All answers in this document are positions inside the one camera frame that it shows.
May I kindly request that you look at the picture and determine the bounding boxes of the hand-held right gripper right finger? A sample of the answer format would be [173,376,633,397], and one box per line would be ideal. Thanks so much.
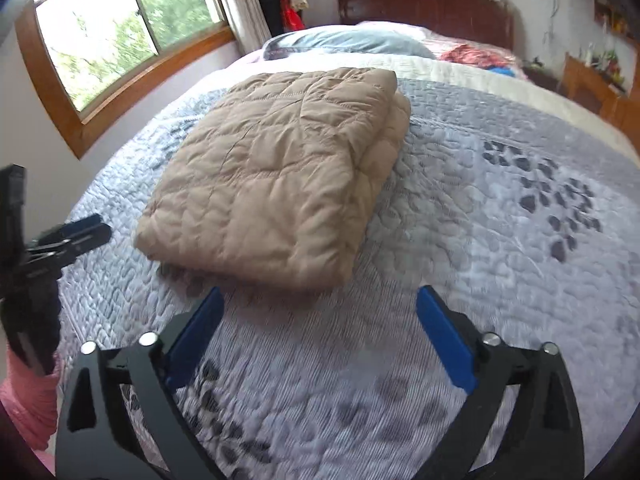
[415,285,586,480]

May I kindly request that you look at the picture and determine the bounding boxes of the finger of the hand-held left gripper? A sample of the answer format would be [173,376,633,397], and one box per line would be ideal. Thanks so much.
[0,164,27,263]
[27,214,113,265]

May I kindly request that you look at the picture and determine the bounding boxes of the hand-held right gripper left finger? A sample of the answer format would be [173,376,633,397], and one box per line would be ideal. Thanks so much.
[55,286,226,480]

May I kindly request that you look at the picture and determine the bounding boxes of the beige quilted jacket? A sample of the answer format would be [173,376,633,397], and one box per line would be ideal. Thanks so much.
[134,67,412,292]

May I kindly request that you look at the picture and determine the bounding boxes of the person's left forearm pink sleeve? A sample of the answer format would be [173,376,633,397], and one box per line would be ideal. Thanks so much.
[0,352,64,463]

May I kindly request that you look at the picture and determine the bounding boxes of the grey leaf print bedspread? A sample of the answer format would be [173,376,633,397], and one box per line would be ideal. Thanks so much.
[55,77,640,480]

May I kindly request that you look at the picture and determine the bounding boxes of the wooden framed window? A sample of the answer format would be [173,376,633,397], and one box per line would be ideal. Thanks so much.
[14,0,237,161]

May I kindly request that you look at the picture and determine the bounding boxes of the dark nightstand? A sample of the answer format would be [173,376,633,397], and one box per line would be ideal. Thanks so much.
[522,62,564,94]

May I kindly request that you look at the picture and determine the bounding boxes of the red patterned cloth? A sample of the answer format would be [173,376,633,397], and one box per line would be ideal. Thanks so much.
[440,43,517,69]

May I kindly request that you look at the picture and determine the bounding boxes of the wooden cabinet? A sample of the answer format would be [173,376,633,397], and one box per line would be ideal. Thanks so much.
[562,52,640,137]

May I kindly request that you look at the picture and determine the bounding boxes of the pink floral bed sheet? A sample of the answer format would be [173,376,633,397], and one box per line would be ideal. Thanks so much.
[354,20,527,79]

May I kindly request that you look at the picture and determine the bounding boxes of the red bag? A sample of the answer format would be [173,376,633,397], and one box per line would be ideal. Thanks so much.
[280,0,307,32]

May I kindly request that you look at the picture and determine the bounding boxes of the grey pillow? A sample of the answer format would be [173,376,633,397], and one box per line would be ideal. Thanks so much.
[262,26,437,62]

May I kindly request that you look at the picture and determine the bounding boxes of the clutter on cabinet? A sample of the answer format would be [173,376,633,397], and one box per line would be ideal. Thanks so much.
[575,41,627,93]

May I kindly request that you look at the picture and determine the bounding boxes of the dark wooden headboard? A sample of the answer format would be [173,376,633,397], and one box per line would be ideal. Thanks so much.
[337,0,516,54]

